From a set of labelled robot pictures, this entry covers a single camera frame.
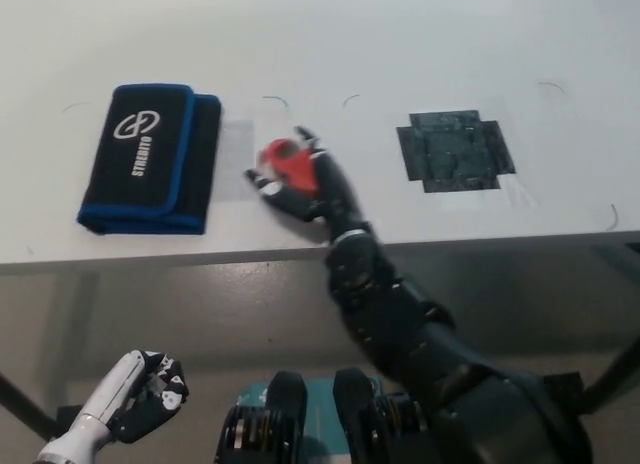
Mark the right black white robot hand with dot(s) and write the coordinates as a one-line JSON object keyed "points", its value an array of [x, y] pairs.
{"points": [[337, 194]]}

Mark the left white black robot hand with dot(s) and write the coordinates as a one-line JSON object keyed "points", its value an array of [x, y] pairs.
{"points": [[120, 389]]}

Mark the red tape dispenser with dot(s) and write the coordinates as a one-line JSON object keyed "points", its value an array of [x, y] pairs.
{"points": [[295, 166]]}

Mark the black tape patch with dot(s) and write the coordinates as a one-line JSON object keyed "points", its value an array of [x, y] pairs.
{"points": [[450, 154]]}

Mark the black table leg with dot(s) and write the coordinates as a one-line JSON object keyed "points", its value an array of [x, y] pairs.
{"points": [[25, 406], [617, 371]]}

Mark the black teal robot torso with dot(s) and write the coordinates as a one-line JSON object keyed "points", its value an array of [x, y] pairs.
{"points": [[285, 419]]}

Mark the black pouch with blue trim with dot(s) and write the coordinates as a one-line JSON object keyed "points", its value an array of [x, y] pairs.
{"points": [[145, 164]]}

